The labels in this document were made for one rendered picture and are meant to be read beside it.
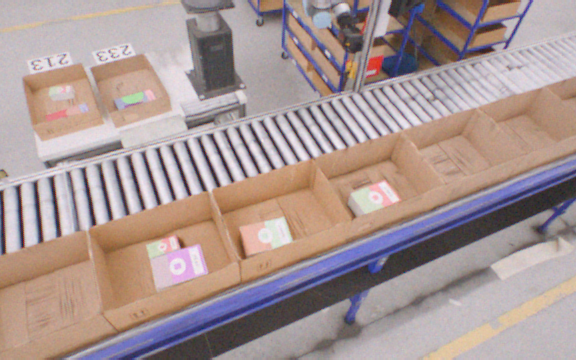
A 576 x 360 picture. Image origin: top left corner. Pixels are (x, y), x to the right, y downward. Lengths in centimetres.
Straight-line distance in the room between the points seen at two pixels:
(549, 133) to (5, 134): 338
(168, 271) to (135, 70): 134
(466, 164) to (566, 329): 128
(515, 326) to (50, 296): 225
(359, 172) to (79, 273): 109
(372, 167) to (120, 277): 104
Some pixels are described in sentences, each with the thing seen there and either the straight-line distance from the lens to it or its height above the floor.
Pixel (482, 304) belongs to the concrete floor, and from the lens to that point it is 259.
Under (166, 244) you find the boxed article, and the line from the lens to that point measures 142.
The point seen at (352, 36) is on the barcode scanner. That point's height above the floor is 108.
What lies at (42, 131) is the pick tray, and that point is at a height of 81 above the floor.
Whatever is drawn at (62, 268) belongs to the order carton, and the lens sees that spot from 154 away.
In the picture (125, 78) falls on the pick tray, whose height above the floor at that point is 76.
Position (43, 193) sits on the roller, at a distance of 195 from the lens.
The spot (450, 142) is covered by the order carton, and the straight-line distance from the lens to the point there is 192.
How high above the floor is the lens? 214
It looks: 53 degrees down
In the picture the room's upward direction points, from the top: 6 degrees clockwise
